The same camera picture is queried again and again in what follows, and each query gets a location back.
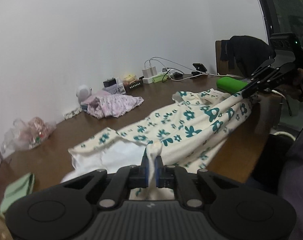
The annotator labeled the cream teal flower garment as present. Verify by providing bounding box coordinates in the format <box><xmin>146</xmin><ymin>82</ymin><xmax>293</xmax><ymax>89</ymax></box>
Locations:
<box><xmin>60</xmin><ymin>87</ymin><xmax>253</xmax><ymax>201</ymax></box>

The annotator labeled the person right hand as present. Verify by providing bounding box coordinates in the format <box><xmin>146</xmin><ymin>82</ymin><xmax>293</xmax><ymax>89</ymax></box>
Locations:
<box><xmin>278</xmin><ymin>68</ymin><xmax>303</xmax><ymax>102</ymax></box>

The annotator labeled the wooden chair with black cloth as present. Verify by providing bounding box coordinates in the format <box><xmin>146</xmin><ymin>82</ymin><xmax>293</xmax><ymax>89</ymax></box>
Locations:
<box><xmin>215</xmin><ymin>35</ymin><xmax>276</xmax><ymax>77</ymax></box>

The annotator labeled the green glasses case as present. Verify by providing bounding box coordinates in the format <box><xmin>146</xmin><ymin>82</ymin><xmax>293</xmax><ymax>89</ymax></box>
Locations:
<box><xmin>216</xmin><ymin>76</ymin><xmax>247</xmax><ymax>94</ymax></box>

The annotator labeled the phone on black stand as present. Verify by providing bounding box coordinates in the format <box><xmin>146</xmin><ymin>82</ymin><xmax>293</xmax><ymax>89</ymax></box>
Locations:
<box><xmin>190</xmin><ymin>63</ymin><xmax>207</xmax><ymax>79</ymax></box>

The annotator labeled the white ruffled floral garment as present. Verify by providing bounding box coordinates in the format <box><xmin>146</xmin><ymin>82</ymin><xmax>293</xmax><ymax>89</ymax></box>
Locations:
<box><xmin>82</xmin><ymin>94</ymin><xmax>144</xmax><ymax>119</ymax></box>

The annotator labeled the pink folded garment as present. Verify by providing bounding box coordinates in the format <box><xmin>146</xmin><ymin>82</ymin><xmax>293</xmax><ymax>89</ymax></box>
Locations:
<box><xmin>80</xmin><ymin>90</ymin><xmax>111</xmax><ymax>106</ymax></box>

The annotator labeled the dark green text box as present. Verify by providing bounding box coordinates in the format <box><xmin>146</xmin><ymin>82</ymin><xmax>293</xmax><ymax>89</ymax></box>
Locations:
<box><xmin>124</xmin><ymin>79</ymin><xmax>143</xmax><ymax>93</ymax></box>

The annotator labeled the white round lamp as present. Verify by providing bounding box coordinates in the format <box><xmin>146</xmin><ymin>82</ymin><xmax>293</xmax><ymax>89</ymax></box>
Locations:
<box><xmin>76</xmin><ymin>85</ymin><xmax>92</xmax><ymax>103</ymax></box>

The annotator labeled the small black cube device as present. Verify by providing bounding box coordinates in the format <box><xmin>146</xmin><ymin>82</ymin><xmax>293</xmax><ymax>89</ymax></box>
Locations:
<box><xmin>103</xmin><ymin>77</ymin><xmax>117</xmax><ymax>88</ymax></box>

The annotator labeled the white power strip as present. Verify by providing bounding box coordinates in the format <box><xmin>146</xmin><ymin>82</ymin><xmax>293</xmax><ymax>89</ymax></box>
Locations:
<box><xmin>142</xmin><ymin>71</ymin><xmax>175</xmax><ymax>85</ymax></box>

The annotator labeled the yellow snack pack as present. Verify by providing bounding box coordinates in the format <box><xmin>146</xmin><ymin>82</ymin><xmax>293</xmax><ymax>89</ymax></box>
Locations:
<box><xmin>122</xmin><ymin>74</ymin><xmax>137</xmax><ymax>85</ymax></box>

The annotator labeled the mint green pouch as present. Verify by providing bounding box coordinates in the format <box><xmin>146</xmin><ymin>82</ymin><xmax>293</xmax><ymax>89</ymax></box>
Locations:
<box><xmin>0</xmin><ymin>172</ymin><xmax>35</xmax><ymax>214</ymax></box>

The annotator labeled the left white charger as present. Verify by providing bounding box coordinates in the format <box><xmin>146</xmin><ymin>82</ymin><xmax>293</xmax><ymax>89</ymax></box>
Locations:
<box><xmin>142</xmin><ymin>68</ymin><xmax>153</xmax><ymax>79</ymax></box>

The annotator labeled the white charger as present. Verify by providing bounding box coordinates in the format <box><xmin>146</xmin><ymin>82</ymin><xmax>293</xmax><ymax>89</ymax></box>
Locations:
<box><xmin>149</xmin><ymin>66</ymin><xmax>157</xmax><ymax>76</ymax></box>
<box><xmin>142</xmin><ymin>68</ymin><xmax>153</xmax><ymax>79</ymax></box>

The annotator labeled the right white charger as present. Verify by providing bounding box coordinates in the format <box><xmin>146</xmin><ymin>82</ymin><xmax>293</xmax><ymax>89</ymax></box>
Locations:
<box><xmin>149</xmin><ymin>66</ymin><xmax>157</xmax><ymax>76</ymax></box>

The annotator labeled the plastic bag with snacks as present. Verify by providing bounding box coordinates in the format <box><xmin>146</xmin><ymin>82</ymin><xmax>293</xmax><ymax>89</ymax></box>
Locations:
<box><xmin>1</xmin><ymin>117</ymin><xmax>56</xmax><ymax>153</ymax></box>

